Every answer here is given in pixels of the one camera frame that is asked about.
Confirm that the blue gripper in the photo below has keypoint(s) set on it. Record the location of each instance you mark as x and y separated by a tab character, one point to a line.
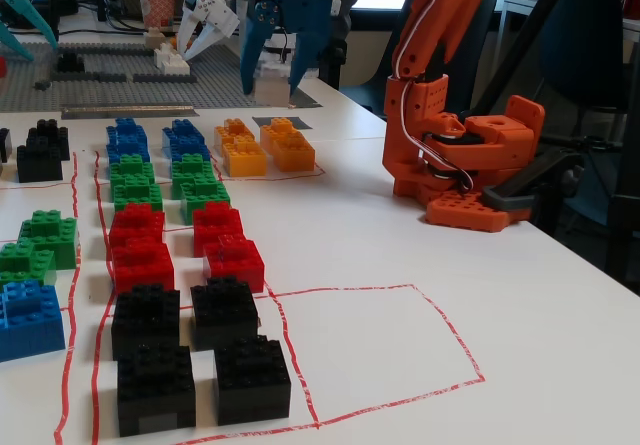
295	12

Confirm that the beige brick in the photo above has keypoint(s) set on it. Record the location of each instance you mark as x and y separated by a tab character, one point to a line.
155	37

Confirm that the blue toy brick block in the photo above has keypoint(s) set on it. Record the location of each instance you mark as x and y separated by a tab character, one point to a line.
30	320
127	147
189	149
180	127
125	126

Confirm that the black vertical pole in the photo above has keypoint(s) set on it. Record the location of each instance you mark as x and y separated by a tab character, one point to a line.
625	165

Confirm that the grey black table clamp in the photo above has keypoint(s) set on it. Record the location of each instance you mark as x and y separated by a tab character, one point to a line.
525	185

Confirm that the short grey brick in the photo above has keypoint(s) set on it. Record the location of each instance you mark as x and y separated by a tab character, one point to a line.
112	78

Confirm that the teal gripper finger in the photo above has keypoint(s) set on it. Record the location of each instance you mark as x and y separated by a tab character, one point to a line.
12	40
25	10

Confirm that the thin black stand pole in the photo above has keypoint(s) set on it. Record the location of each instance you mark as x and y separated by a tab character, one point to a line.
54	0

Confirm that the grey studded baseplate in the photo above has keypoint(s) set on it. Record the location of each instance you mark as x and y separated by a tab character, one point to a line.
220	90

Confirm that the dark office chair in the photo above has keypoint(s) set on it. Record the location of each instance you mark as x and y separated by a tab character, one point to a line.
477	65

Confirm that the black toy brick block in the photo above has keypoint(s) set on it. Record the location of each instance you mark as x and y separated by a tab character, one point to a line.
50	135
155	390
225	310
4	145
40	165
145	320
252	380

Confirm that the white brick stack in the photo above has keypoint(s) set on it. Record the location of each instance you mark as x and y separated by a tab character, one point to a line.
172	62

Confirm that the black brick stack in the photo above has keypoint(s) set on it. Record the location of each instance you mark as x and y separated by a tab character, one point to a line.
70	62

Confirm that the red white paper cup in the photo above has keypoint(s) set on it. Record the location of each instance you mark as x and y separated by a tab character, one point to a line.
157	10

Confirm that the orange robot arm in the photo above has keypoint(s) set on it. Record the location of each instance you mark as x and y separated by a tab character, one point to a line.
450	155

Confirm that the straight grey brick wall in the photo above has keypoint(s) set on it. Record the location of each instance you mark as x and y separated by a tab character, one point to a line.
165	79

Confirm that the white toy brick block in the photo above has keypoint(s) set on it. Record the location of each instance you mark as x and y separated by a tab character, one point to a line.
272	92

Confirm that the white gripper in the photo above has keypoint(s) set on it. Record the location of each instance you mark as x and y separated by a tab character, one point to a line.
212	14

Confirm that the red toy brick block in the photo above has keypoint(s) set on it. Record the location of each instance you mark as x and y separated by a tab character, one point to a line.
137	222
142	265
235	262
217	225

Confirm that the long grey duct tape strip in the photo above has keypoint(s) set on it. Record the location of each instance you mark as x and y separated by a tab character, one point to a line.
127	111

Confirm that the small grey brick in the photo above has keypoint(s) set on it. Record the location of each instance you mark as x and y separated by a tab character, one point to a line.
41	85

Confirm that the black camera tripod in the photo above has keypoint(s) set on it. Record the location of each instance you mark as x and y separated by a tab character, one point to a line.
530	30

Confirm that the green toy brick block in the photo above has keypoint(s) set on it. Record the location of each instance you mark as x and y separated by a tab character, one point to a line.
192	167
25	262
205	197
137	192
131	167
50	235

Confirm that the grey tape square marker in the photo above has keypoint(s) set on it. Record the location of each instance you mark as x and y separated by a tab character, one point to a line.
301	123

